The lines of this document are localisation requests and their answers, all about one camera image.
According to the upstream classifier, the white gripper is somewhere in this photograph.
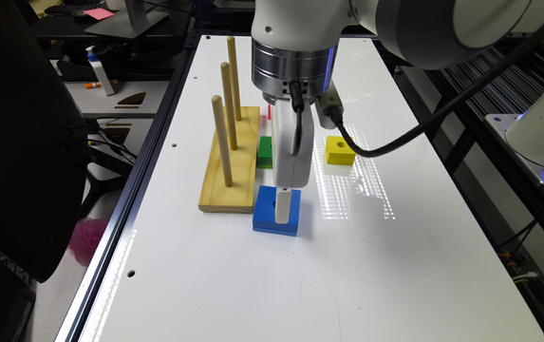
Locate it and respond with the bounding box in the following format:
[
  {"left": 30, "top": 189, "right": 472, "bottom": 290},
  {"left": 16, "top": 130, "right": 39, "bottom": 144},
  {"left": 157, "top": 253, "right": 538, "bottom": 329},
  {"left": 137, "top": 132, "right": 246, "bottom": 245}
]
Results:
[{"left": 263, "top": 81, "right": 344, "bottom": 224}]

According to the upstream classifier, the blue square block with hole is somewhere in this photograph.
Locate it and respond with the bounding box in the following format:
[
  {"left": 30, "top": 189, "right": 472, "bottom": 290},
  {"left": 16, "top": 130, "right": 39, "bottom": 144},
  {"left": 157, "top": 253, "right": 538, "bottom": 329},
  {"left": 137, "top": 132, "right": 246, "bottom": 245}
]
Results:
[{"left": 253, "top": 185, "right": 301, "bottom": 237}]

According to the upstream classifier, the green square block with hole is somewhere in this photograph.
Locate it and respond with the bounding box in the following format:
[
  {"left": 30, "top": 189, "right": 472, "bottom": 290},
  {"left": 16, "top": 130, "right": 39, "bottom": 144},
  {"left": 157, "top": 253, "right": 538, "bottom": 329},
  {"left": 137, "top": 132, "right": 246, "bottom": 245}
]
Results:
[{"left": 256, "top": 136, "right": 272, "bottom": 169}]

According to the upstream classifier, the yellow square block with hole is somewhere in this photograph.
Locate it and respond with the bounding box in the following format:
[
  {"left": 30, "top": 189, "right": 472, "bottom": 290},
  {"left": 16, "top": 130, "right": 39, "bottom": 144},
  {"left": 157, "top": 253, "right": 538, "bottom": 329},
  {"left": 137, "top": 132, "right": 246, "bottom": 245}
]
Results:
[{"left": 325, "top": 136, "right": 356, "bottom": 165}]

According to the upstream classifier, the wooden peg board base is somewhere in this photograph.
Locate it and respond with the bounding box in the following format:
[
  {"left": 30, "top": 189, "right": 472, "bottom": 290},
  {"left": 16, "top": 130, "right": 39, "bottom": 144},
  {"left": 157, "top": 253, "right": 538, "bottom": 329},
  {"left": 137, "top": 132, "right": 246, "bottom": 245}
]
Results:
[{"left": 198, "top": 106, "right": 260, "bottom": 214}]

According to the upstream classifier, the front wooden peg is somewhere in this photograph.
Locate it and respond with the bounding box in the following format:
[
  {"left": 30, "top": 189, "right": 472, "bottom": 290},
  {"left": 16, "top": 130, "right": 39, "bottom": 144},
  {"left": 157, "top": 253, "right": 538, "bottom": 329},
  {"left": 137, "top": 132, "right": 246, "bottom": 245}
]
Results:
[{"left": 211, "top": 95, "right": 234, "bottom": 187}]

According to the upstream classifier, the wooden peg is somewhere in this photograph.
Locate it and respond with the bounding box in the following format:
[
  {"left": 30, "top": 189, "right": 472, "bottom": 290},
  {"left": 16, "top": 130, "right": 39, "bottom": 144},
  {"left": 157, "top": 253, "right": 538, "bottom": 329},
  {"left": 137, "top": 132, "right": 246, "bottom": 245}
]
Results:
[
  {"left": 220, "top": 62, "right": 237, "bottom": 150},
  {"left": 211, "top": 95, "right": 234, "bottom": 187},
  {"left": 227, "top": 35, "right": 242, "bottom": 121}
]

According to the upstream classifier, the middle wooden peg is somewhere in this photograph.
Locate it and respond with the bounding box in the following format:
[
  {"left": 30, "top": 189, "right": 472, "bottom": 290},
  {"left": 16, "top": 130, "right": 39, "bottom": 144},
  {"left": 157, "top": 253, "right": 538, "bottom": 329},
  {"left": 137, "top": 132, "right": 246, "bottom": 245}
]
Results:
[{"left": 220, "top": 62, "right": 237, "bottom": 150}]

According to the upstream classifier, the rear wooden peg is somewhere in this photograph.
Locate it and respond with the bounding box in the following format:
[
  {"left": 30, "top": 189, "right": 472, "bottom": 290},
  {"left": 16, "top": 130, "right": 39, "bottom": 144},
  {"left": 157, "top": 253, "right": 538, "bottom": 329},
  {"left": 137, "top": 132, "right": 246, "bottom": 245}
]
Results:
[{"left": 227, "top": 35, "right": 242, "bottom": 121}]

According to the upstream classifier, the pink fluffy object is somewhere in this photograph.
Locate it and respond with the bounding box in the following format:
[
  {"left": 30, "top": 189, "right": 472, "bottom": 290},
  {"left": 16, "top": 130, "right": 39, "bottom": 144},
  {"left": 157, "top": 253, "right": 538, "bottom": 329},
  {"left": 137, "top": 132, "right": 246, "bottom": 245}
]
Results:
[{"left": 67, "top": 218, "right": 109, "bottom": 266}]

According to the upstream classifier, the orange marker pen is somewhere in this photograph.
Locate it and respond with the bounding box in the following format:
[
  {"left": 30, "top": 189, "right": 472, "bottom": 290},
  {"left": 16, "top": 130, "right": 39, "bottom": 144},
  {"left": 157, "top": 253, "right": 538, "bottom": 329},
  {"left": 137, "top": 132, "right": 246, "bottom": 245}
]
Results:
[{"left": 84, "top": 82, "right": 102, "bottom": 89}]

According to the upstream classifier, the silver monitor stand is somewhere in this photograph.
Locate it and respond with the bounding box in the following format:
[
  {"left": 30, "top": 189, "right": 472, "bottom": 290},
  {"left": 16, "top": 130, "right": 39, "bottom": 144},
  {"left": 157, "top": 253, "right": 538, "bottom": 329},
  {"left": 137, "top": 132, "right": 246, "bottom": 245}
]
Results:
[{"left": 84, "top": 0, "right": 168, "bottom": 39}]

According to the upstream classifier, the white spray bottle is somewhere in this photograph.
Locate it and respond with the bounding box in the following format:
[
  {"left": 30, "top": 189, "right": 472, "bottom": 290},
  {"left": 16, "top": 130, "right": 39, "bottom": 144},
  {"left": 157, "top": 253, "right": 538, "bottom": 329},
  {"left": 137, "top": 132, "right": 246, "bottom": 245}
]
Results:
[{"left": 85, "top": 46, "right": 115, "bottom": 96}]

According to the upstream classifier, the black office chair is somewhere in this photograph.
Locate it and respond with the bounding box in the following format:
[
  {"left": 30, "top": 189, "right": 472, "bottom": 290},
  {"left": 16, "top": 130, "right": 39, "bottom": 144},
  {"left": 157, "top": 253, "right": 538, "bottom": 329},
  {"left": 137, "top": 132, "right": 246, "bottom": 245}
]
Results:
[{"left": 0, "top": 0, "right": 135, "bottom": 284}]

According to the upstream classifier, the pink sticky note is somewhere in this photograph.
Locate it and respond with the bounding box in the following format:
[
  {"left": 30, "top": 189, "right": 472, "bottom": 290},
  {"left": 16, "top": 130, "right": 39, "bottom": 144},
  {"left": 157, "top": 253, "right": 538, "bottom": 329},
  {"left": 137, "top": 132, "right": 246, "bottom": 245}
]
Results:
[{"left": 84, "top": 8, "right": 115, "bottom": 21}]

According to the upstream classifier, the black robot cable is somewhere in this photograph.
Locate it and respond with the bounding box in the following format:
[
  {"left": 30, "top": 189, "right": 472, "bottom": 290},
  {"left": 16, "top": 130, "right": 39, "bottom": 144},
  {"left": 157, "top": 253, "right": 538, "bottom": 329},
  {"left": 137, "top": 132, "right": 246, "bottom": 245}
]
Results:
[{"left": 324, "top": 0, "right": 544, "bottom": 160}]

